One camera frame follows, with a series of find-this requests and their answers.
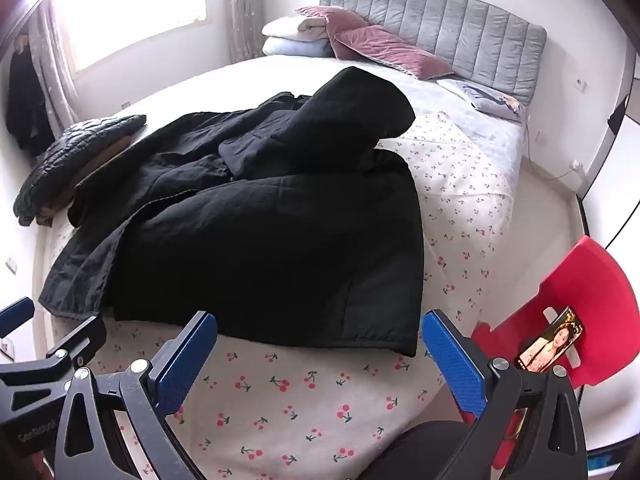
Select brown folded garment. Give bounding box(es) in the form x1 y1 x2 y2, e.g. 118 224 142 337
35 140 131 228

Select grey padded headboard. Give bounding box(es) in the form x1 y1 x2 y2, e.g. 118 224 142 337
319 0 547 106

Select smartphone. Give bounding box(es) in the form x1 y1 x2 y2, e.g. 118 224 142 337
515 305 586 373

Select person's dark trouser leg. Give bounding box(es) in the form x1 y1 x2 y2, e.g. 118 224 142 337
387 420 481 480

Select hanging dark garment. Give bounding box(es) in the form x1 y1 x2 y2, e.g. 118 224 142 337
5 50 56 151

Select black quilted coat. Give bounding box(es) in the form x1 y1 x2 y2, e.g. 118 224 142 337
39 66 426 358

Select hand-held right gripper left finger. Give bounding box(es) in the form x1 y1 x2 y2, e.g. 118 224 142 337
52 310 219 480

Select pink velvet pillow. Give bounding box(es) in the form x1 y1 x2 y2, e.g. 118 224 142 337
334 25 455 81
294 5 371 58

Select pale patterned curtain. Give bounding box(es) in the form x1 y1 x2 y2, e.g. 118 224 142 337
227 0 266 63
27 0 81 131

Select cherry print sheet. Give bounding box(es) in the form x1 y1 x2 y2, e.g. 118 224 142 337
50 110 516 480

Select printed pale cushion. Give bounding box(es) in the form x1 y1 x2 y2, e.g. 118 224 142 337
436 78 528 123

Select black puffer jacket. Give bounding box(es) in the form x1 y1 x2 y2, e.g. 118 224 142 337
12 114 147 226

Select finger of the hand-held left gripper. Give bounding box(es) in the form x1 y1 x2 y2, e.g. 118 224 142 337
0 296 36 332
45 316 109 361

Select red plastic chair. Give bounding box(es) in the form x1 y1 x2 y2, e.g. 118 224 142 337
470 235 640 480

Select window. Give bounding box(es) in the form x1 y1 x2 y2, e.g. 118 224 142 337
50 0 208 71

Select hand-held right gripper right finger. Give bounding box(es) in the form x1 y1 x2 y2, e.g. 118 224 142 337
421 309 591 480

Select bed with pale grey sheet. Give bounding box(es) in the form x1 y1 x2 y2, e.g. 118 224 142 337
32 52 526 480

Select light blue pillow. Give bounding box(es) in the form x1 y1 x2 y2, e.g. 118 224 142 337
261 36 336 58

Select white folded pillow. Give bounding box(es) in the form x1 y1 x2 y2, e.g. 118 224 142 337
261 15 331 42

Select dark-edged white cabinet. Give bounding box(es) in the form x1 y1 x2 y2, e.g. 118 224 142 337
575 55 640 311

